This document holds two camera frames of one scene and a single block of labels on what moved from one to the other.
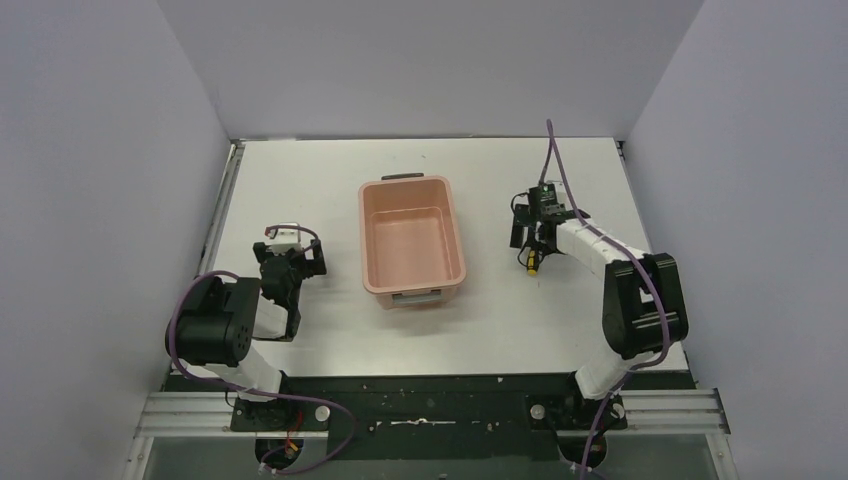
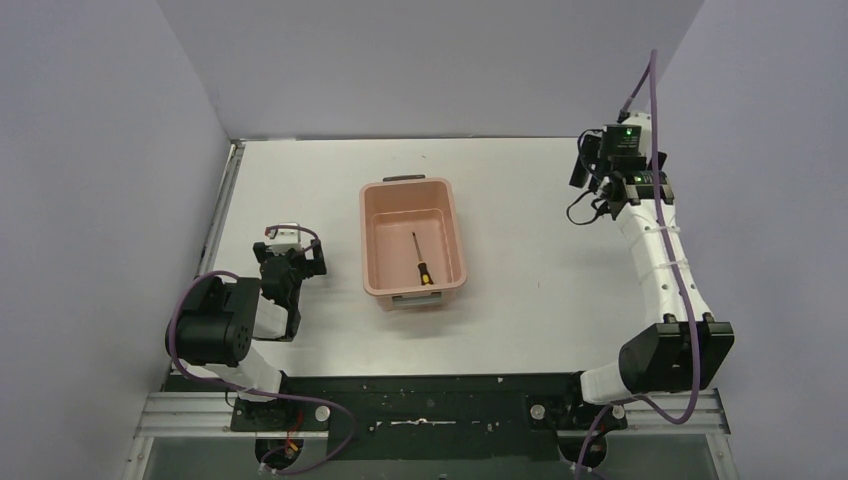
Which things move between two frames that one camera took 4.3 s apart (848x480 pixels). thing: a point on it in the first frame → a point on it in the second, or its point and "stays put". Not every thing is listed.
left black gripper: [308, 261] stays put
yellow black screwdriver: [531, 264] → [424, 273]
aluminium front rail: [679, 414] stays put
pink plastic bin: [411, 250] stays put
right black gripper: [524, 218] → [591, 148]
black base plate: [429, 417] stays put
